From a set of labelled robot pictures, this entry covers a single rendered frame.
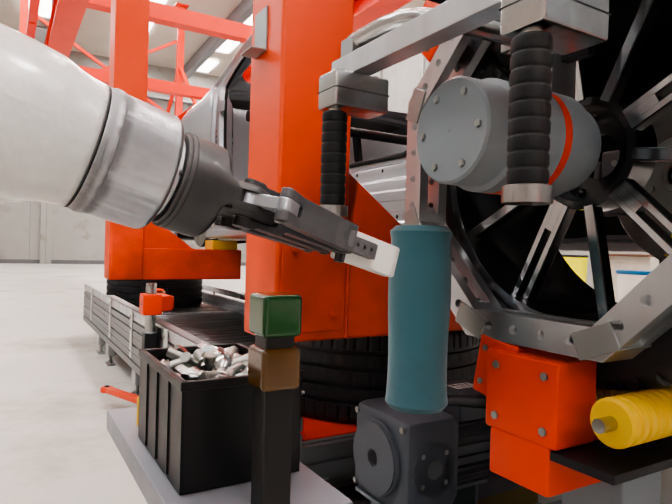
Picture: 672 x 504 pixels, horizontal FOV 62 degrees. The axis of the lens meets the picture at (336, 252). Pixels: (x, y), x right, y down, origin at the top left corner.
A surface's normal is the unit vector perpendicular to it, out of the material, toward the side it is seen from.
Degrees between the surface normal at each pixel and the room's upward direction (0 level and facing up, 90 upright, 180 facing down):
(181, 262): 90
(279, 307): 90
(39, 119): 94
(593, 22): 90
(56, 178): 139
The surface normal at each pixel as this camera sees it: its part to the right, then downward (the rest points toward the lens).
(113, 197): 0.22, 0.72
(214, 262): 0.51, 0.02
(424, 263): -0.02, -0.04
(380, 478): -0.86, -0.02
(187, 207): 0.33, 0.58
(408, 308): -0.46, 0.03
